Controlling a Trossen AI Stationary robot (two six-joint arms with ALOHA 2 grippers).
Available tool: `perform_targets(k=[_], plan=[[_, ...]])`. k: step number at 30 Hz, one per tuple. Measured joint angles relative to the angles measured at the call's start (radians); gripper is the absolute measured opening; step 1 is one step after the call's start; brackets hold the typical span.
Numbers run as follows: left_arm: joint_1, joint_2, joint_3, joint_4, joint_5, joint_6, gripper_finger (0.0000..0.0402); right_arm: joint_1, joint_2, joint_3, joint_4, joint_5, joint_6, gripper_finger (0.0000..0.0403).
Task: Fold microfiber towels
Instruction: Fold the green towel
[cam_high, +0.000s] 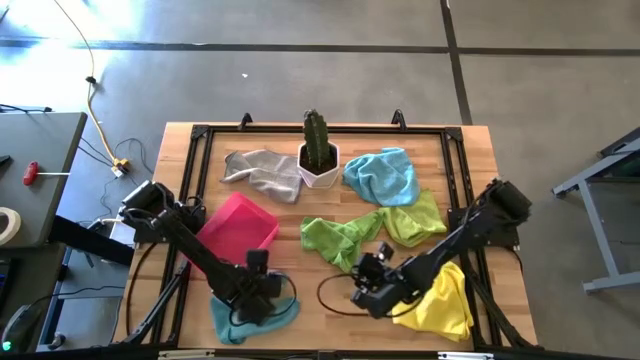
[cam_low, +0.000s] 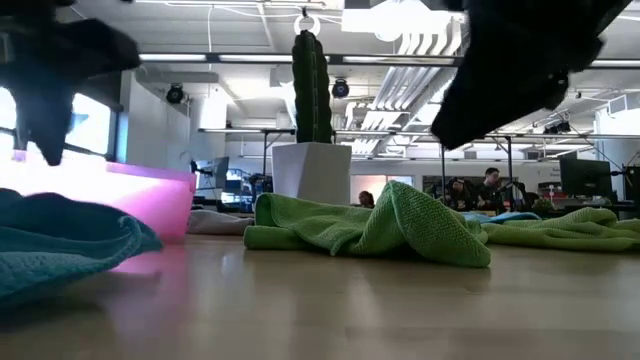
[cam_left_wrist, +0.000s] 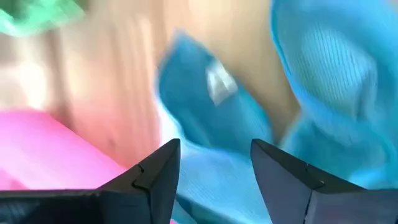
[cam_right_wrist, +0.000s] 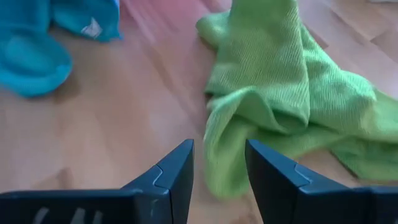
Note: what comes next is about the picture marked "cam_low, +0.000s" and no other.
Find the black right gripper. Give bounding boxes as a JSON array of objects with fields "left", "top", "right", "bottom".
[{"left": 430, "top": 0, "right": 634, "bottom": 151}]

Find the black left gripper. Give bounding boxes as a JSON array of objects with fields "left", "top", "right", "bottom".
[{"left": 0, "top": 19, "right": 141, "bottom": 167}]

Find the teal microfiber towel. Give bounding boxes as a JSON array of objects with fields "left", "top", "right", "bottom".
[{"left": 0, "top": 187, "right": 164, "bottom": 306}]

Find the pink plastic bin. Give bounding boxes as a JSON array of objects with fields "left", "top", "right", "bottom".
[{"left": 0, "top": 149, "right": 197, "bottom": 244}]

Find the green microfiber towel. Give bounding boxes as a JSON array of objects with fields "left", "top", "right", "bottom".
[
  {"left": 482, "top": 206, "right": 640, "bottom": 253},
  {"left": 243, "top": 180, "right": 492, "bottom": 269}
]

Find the grey microfiber towel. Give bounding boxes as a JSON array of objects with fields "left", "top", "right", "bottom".
[{"left": 187, "top": 208, "right": 256, "bottom": 236}]

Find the black monitor on arm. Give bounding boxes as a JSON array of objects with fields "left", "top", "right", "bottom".
[{"left": 192, "top": 156, "right": 230, "bottom": 199}]

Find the light blue microfiber towel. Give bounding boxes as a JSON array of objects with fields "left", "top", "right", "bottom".
[{"left": 462, "top": 210, "right": 542, "bottom": 225}]

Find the small green desk plant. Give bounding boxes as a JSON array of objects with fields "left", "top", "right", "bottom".
[{"left": 530, "top": 197, "right": 555, "bottom": 216}]

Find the large black monitor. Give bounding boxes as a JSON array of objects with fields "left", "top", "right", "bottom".
[{"left": 559, "top": 157, "right": 614, "bottom": 201}]

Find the green cactus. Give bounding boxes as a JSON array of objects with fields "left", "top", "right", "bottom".
[{"left": 292, "top": 29, "right": 334, "bottom": 145}]

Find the white hanging ring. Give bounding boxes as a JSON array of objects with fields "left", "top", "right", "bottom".
[{"left": 293, "top": 12, "right": 321, "bottom": 37}]

